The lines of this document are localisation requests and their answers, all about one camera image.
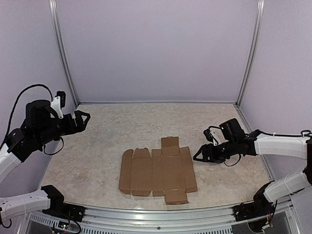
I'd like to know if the brown cardboard box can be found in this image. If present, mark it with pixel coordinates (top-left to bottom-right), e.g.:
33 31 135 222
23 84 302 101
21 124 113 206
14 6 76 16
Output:
118 136 198 205

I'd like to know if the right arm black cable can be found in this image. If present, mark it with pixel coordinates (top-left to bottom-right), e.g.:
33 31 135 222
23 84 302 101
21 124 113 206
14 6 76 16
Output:
258 129 312 138

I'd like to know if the front aluminium frame rail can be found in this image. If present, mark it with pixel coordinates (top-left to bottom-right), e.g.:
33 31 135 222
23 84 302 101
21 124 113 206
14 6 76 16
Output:
23 192 300 234

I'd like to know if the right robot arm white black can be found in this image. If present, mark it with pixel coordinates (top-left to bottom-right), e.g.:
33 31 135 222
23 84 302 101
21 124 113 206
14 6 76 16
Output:
193 130 312 216

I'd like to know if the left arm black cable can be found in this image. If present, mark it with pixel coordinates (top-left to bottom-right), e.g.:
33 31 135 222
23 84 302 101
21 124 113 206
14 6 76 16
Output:
1 84 54 147

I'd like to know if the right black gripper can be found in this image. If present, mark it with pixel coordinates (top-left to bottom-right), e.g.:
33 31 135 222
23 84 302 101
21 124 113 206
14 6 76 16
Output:
193 138 238 163

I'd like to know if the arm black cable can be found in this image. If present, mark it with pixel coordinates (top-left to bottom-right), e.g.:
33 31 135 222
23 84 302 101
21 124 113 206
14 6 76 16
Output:
1 84 54 147
258 129 312 138

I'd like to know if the left aluminium corner post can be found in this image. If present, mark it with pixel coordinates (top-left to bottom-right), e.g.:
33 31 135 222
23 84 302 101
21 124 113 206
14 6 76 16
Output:
49 0 79 108

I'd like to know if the right aluminium corner post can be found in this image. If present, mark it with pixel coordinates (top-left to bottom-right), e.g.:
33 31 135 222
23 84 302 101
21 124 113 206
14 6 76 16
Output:
235 0 265 108

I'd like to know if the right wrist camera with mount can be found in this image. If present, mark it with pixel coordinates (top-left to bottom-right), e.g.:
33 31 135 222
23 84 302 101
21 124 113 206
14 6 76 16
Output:
203 118 246 146

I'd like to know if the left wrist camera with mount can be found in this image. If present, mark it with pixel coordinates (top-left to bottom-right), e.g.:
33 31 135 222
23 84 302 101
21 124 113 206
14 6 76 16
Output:
50 91 66 119

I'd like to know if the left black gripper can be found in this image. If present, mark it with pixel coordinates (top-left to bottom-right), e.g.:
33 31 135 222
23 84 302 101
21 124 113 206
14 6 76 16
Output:
36 110 90 146

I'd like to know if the aluminium corner post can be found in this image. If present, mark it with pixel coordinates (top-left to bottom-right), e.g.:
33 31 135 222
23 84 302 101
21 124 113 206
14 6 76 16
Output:
235 0 265 108
49 0 79 108

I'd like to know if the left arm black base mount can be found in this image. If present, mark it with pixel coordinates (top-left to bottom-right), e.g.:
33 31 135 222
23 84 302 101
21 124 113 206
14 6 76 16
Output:
42 203 86 222

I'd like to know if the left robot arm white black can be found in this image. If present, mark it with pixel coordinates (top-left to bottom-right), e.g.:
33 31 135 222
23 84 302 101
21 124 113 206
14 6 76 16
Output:
0 97 91 223

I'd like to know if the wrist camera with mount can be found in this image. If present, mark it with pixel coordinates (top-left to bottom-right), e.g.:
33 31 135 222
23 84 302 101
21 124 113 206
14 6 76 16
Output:
50 91 66 119
203 118 246 146

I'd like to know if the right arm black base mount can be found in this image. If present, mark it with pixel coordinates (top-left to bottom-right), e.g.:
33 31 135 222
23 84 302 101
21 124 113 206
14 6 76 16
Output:
233 202 275 222

